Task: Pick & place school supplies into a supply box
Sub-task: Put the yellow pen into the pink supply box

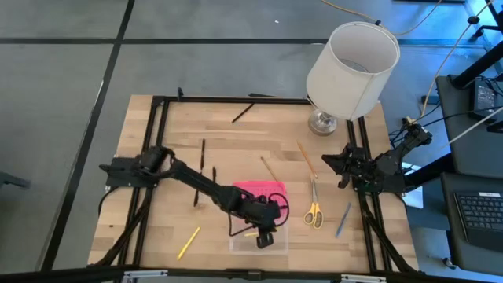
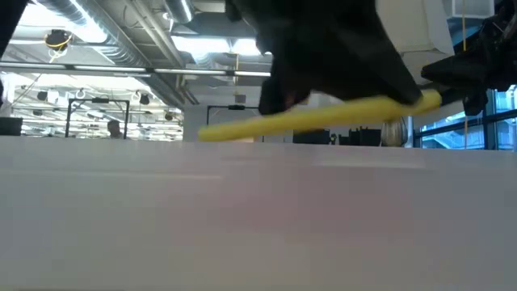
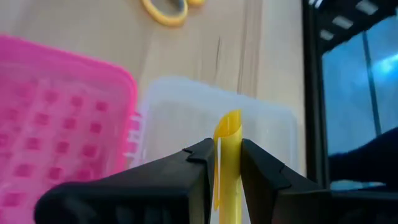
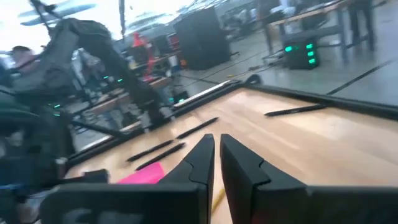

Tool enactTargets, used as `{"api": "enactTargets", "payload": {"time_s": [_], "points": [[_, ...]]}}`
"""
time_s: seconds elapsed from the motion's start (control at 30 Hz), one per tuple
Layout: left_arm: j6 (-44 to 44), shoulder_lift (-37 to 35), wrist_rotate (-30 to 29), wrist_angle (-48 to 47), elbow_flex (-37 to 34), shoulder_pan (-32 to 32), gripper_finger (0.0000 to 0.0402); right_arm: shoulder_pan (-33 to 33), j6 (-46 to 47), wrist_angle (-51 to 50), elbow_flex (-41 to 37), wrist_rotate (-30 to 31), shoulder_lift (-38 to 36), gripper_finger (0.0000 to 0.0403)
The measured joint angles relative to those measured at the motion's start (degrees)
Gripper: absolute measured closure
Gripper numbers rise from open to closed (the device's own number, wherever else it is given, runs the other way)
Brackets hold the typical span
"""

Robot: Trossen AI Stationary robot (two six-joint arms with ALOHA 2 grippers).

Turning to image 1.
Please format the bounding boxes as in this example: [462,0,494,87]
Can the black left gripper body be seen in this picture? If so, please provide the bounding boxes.
[231,187,284,237]

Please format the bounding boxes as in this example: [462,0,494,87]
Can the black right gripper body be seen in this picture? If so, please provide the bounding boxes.
[341,142,377,182]

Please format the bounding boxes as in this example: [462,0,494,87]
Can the orange pencil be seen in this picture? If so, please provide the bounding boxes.
[296,140,320,180]

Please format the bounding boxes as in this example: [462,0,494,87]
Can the yellow-handled scissors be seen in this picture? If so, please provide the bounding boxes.
[302,175,325,230]

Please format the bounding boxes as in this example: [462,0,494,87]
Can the blue pen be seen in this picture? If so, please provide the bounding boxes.
[334,201,352,239]

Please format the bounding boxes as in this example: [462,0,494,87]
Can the yellow pen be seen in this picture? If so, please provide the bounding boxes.
[176,226,202,262]

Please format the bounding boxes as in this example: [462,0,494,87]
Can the clear supply box pink lid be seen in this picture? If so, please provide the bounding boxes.
[229,179,290,255]

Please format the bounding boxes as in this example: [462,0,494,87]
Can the brown wooden pencil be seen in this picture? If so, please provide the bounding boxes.
[259,156,281,183]

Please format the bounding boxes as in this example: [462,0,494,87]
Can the white table lamp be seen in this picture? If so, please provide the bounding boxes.
[306,20,402,137]

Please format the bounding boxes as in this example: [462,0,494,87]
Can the black desk surface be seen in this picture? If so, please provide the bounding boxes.
[439,171,503,277]
[435,73,503,171]

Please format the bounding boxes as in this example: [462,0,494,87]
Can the black computer keyboard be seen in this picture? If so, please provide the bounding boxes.
[453,190,503,253]

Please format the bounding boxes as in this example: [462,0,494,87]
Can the black power adapter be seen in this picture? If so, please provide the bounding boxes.
[470,79,499,120]

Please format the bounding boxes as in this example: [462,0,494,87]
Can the black stand pole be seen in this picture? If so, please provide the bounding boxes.
[450,41,503,90]

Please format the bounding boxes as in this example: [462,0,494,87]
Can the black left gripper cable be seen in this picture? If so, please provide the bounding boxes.
[228,191,291,237]

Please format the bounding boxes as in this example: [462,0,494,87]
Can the white frame bracket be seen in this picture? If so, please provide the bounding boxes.
[123,270,169,280]
[340,274,388,283]

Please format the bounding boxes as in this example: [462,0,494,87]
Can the black aluminium table frame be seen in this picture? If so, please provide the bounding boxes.
[86,86,424,283]

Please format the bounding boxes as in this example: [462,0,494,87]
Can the white cable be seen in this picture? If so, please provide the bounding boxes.
[446,116,503,147]

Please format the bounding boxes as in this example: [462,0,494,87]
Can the pale yellow cable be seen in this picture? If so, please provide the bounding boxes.
[420,0,497,116]

